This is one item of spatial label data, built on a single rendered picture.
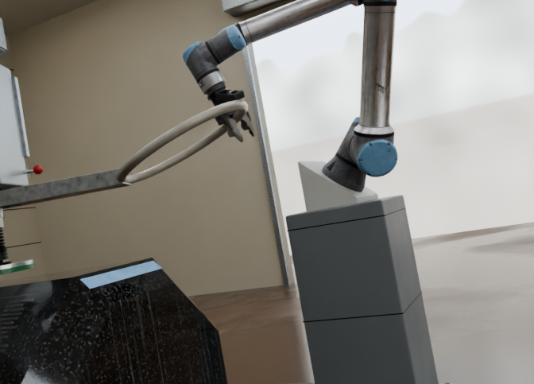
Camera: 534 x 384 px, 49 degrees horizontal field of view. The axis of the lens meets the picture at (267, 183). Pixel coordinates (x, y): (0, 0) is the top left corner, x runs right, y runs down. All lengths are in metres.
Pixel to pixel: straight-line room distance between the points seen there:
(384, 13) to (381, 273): 0.93
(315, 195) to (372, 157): 0.32
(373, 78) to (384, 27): 0.18
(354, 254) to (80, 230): 6.42
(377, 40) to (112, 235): 6.29
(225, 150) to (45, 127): 2.88
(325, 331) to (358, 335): 0.13
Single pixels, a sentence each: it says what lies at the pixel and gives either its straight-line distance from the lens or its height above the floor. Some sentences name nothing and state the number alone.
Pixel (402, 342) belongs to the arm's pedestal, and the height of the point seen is 0.32.
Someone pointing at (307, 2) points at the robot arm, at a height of 1.60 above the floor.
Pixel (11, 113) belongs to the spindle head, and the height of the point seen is 1.36.
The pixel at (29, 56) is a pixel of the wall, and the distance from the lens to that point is 9.07.
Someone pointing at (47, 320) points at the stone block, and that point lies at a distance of 1.51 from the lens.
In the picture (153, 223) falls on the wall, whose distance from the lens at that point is 7.58.
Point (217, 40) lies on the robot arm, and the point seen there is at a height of 1.49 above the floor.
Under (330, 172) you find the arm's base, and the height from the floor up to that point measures 0.99.
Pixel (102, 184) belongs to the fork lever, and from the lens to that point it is 1.91.
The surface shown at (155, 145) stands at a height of 1.12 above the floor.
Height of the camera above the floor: 0.89
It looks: 3 degrees up
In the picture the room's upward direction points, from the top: 10 degrees counter-clockwise
